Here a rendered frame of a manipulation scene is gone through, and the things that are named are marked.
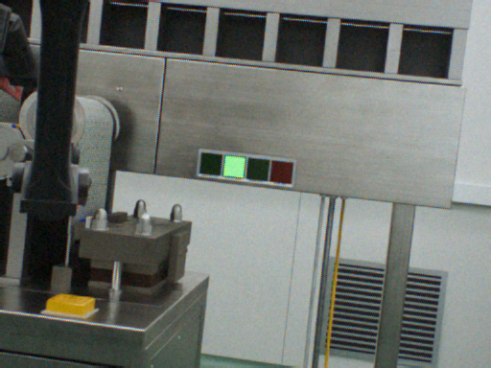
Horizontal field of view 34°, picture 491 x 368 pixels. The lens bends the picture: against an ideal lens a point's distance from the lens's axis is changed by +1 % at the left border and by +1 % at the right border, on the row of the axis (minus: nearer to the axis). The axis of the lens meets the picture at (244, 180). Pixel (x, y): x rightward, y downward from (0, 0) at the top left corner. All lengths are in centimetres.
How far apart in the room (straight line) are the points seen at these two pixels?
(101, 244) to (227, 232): 271
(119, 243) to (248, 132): 49
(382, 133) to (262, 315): 257
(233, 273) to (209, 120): 246
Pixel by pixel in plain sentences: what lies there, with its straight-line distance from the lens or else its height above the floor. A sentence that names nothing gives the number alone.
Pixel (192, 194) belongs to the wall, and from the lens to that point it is 444.
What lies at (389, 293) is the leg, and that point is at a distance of 222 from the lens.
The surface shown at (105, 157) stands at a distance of 198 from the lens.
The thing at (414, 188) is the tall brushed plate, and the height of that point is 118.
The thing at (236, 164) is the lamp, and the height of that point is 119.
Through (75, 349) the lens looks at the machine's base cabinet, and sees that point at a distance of 156.
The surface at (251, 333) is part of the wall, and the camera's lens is 450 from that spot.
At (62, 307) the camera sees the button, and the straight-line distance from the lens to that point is 155.
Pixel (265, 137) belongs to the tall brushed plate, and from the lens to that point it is 203.
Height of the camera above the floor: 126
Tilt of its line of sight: 3 degrees down
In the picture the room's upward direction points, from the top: 6 degrees clockwise
